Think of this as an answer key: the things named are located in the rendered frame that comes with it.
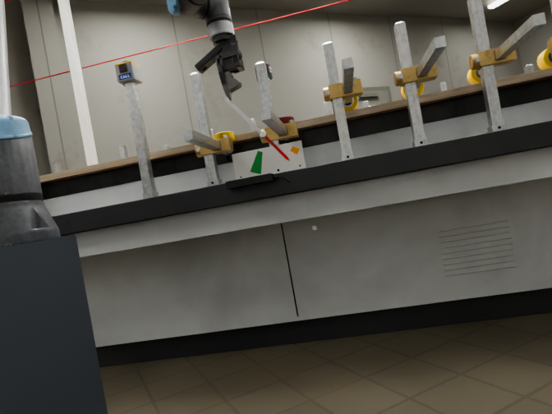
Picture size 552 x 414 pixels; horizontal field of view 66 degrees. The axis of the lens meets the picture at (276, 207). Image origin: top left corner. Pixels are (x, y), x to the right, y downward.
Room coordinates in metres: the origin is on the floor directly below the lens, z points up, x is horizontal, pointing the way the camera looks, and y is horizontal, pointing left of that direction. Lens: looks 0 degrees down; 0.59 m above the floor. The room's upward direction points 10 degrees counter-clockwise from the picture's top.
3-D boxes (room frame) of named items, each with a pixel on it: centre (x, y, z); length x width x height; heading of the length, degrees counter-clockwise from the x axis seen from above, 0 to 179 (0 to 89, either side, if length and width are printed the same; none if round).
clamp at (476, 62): (1.41, -0.80, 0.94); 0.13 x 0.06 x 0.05; 80
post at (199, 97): (1.58, 0.21, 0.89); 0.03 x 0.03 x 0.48; 80
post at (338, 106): (1.50, -0.28, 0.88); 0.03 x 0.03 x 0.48; 80
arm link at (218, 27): (1.48, 0.08, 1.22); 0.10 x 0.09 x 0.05; 170
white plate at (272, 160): (1.52, 0.00, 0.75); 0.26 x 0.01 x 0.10; 80
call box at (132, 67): (1.62, 0.47, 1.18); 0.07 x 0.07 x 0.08; 80
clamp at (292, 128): (1.54, -0.06, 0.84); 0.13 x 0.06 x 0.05; 80
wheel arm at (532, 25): (1.35, -0.80, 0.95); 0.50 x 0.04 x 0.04; 170
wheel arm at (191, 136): (1.48, 0.19, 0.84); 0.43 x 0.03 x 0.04; 170
